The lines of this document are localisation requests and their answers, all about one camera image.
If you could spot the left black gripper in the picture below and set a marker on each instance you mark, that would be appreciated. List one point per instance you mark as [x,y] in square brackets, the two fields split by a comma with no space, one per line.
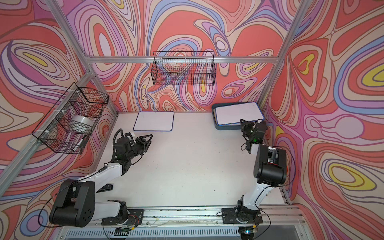
[143,144]

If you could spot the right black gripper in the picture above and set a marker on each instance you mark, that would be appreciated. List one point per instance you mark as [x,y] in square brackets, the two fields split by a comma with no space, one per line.
[245,125]

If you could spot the blue-framed whiteboard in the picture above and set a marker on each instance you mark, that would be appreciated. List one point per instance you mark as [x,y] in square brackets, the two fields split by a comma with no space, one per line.
[232,114]
[154,122]

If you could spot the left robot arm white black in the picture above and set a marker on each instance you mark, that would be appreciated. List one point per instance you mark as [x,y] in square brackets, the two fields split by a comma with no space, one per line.
[75,204]

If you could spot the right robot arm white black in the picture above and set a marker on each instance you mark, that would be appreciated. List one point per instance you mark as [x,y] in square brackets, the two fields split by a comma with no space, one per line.
[270,170]

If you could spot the teal plastic storage box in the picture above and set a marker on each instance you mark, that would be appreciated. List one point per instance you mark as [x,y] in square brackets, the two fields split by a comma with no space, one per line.
[222,128]

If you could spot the silver tape roll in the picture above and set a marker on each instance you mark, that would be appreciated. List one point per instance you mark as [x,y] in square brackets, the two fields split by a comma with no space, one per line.
[81,124]

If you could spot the marker in wire basket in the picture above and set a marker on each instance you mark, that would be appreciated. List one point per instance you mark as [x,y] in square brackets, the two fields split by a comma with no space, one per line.
[79,144]

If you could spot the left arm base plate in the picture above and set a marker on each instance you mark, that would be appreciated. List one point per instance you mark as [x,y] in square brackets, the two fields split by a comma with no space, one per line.
[130,218]

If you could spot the back black wire basket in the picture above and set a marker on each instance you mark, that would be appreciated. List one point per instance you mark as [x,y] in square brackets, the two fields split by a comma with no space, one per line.
[184,68]

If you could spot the black wire basket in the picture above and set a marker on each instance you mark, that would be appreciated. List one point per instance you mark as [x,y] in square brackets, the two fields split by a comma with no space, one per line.
[184,68]
[56,133]

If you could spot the left black wire basket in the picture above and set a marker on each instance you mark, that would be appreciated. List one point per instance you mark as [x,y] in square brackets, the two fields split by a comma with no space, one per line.
[56,133]

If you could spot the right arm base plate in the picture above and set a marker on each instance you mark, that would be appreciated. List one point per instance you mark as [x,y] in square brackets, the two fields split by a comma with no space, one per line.
[243,216]

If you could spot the aluminium front rail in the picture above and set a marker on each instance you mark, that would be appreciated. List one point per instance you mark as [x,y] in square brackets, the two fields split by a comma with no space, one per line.
[206,216]

